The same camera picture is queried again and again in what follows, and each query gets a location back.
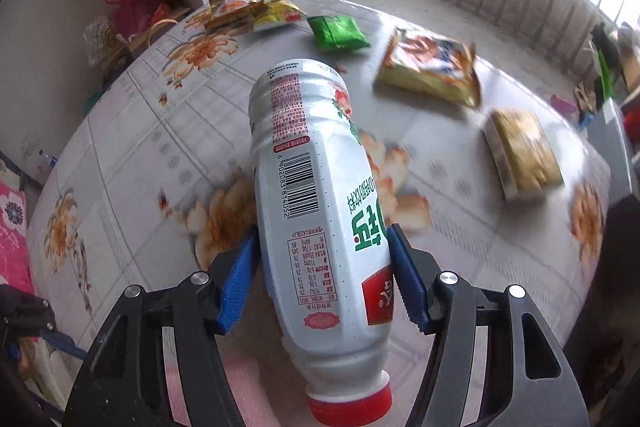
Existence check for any green snack packet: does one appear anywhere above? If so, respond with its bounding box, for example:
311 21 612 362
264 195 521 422
306 14 372 54

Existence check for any dark cloth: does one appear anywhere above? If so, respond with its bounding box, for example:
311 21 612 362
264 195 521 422
565 192 640 427

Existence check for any pink floral cloth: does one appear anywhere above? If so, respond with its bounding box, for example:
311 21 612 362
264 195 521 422
0 177 39 298

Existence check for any clear patterned bag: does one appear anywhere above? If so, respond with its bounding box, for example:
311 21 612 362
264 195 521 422
82 17 126 66

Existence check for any orange white snack packet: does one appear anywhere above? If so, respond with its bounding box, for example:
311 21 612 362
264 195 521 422
374 27 483 108

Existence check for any floral tablecloth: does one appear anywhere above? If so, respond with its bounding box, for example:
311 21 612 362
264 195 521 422
25 0 613 358

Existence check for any brown snack packet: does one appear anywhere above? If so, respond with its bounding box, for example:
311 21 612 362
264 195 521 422
207 0 264 30

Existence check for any yellow snack packet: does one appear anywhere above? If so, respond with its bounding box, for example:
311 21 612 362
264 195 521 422
252 0 307 32

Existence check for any white drink bottle red cap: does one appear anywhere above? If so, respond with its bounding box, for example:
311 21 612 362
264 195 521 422
248 59 396 427

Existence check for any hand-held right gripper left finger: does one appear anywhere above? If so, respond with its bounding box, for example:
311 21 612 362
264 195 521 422
62 223 263 427

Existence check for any pink plastic bag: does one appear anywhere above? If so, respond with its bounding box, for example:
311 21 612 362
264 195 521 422
105 0 168 32

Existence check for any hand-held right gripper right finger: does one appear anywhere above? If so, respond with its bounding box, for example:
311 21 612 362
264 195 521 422
387 223 591 427

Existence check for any green plastic bag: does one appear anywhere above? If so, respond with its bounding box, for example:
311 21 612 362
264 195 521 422
594 49 615 104

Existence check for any pink plastic scrap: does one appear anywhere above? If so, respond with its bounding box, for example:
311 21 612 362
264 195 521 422
550 93 579 116

